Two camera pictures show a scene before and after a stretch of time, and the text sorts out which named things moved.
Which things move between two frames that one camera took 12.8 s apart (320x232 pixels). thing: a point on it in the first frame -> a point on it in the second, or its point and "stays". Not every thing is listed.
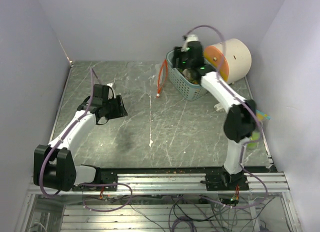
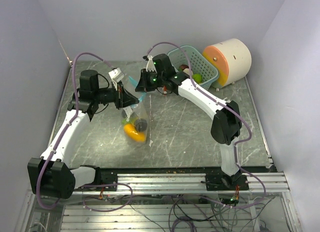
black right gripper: (176, 56) -> (143, 85)
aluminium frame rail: (178, 184) stays
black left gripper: (120, 110) -> (127, 99)
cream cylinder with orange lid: (231, 59) stays
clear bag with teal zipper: (253, 144) -> (135, 122)
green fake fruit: (255, 136) -> (124, 122)
